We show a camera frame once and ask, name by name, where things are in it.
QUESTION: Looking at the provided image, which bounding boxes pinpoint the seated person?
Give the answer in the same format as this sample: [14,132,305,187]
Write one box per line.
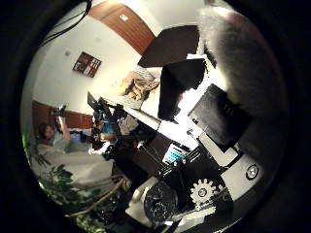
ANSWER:
[36,104,84,154]

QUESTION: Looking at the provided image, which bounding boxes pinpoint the black laptop screen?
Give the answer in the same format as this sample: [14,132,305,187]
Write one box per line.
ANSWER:
[86,91,99,112]

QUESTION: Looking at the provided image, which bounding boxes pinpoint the black equipment stand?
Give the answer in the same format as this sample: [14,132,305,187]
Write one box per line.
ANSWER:
[91,96,144,169]

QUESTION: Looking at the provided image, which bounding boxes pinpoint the brown wooden door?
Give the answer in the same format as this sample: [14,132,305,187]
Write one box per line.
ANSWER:
[86,2,156,55]

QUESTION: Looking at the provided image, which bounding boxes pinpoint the black fabric container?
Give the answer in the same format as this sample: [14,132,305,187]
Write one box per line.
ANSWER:
[137,24,201,69]

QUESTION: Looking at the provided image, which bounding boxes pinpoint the green leafy plant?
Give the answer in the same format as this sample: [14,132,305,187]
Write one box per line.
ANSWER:
[30,151,130,232]

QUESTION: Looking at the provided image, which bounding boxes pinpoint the black cable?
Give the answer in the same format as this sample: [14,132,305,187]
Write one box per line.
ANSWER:
[40,0,94,47]

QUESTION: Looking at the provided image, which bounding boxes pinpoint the dark framed wall board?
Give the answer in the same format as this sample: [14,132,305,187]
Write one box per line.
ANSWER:
[72,50,103,79]

